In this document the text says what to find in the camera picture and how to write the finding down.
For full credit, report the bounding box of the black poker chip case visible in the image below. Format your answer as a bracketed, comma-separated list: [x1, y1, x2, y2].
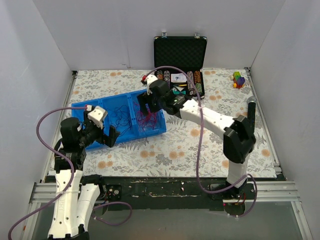
[153, 34, 208, 99]

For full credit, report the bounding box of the colourful toy block train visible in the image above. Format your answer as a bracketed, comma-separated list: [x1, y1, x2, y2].
[229, 71, 246, 89]

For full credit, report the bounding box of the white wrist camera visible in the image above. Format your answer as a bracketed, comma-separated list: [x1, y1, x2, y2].
[86, 105, 108, 129]
[141, 74, 158, 95]

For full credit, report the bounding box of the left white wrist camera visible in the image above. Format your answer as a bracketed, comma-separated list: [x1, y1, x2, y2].
[86, 105, 108, 129]

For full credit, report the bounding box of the purple wire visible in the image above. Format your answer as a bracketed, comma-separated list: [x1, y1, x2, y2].
[107, 104, 133, 136]

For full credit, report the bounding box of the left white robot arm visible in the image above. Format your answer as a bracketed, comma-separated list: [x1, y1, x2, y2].
[48, 117, 120, 240]

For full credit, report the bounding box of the playing card deck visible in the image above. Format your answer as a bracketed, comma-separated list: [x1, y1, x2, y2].
[170, 73, 187, 83]

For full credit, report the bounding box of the black handheld microphone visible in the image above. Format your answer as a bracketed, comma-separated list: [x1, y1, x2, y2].
[247, 96, 257, 132]

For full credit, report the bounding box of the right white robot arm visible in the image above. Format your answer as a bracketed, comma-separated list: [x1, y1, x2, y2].
[137, 75, 256, 199]

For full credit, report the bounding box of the blue plastic divided bin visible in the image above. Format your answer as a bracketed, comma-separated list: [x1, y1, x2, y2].
[71, 90, 167, 144]

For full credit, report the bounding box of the red wire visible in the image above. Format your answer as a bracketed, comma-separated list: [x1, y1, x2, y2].
[132, 100, 161, 135]

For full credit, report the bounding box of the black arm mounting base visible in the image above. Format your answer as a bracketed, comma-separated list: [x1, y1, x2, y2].
[95, 176, 255, 211]

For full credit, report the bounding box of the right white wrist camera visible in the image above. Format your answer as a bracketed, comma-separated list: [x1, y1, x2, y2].
[141, 74, 158, 95]

